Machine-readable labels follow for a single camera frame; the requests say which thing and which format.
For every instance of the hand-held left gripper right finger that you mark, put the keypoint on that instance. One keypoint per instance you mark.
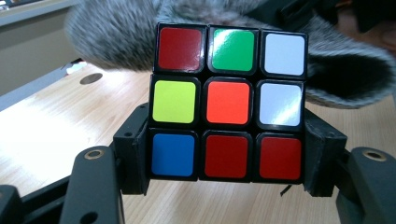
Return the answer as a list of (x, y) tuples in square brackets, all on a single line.
[(323, 155)]

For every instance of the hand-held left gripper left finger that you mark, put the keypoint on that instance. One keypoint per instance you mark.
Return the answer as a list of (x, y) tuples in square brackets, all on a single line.
[(132, 155)]

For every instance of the multicoloured puzzle cube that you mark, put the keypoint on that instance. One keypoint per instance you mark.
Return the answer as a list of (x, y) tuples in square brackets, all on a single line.
[(229, 102)]

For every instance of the grey microfibre cloth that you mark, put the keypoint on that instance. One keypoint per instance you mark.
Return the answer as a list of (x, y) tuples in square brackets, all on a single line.
[(124, 34)]

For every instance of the round black table grommet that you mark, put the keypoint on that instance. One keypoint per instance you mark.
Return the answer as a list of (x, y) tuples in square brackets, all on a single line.
[(91, 78)]

